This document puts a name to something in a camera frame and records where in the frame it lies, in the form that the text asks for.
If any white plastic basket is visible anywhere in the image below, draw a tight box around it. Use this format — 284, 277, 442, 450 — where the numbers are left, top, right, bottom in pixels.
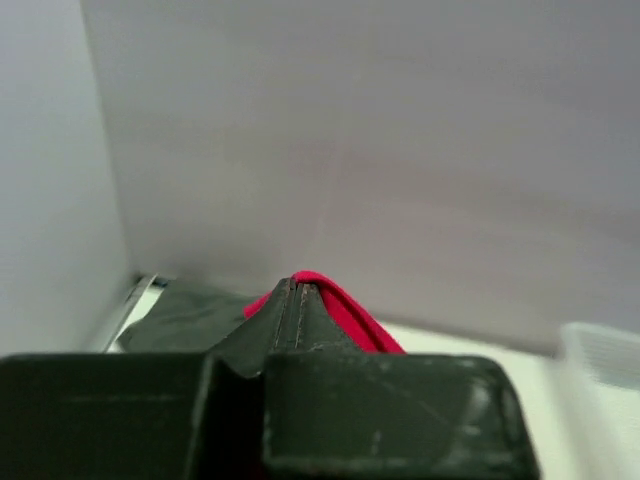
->
560, 323, 639, 391

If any folded grey t-shirt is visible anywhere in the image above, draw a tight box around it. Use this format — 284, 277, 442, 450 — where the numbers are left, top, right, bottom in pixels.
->
116, 280, 257, 353

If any red t-shirt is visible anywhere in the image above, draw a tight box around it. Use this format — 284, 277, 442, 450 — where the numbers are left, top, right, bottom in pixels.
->
244, 271, 404, 354

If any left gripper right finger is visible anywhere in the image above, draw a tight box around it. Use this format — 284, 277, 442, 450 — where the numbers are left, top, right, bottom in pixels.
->
294, 283, 358, 352

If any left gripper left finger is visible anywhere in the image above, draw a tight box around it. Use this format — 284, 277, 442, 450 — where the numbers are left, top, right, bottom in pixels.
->
209, 278, 296, 378

